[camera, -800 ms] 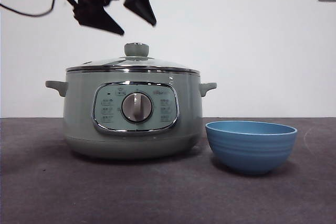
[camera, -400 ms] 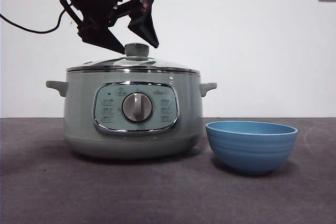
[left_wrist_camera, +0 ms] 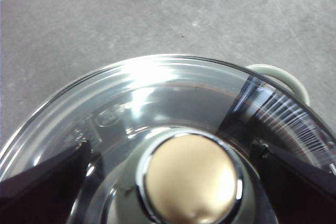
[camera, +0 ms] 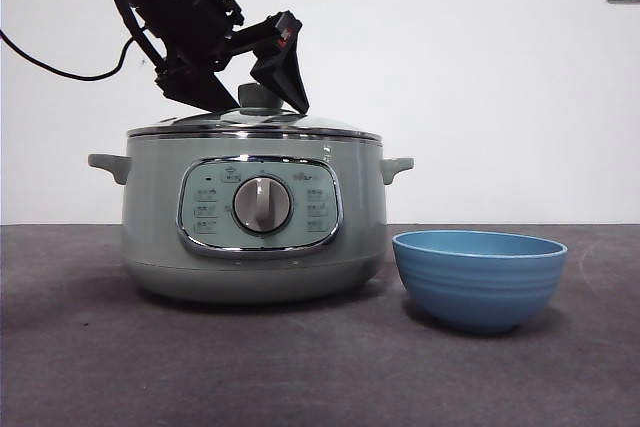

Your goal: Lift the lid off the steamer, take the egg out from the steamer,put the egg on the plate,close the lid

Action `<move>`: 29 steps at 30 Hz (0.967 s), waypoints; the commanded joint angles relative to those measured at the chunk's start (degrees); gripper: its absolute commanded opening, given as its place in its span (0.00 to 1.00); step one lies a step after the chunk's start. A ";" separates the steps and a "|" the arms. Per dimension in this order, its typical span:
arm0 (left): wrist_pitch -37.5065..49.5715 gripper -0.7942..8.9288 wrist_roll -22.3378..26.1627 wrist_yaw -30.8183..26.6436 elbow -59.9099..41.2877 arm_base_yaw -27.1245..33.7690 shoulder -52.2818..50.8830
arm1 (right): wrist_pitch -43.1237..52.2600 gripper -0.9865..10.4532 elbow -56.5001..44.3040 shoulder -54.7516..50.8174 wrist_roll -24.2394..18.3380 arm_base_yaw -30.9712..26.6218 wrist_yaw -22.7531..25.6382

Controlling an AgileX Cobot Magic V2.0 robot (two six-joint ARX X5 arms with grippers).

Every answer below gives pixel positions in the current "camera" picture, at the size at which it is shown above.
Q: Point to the blue ribbed bowl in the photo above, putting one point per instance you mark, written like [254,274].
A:
[480,292]

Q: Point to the glass lid with green knob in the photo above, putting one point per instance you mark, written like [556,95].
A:
[320,126]

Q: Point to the pale green electric steamer pot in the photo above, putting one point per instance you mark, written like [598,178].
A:
[155,207]

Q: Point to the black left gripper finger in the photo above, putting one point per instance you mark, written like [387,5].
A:
[282,72]
[195,87]

